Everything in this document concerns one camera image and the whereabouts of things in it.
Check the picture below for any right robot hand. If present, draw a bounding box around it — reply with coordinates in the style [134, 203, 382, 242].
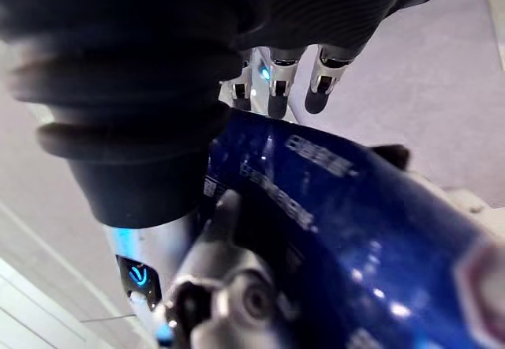
[0, 0, 463, 349]

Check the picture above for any glossy blue printed tube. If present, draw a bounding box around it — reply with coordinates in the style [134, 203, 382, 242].
[196, 107, 505, 349]

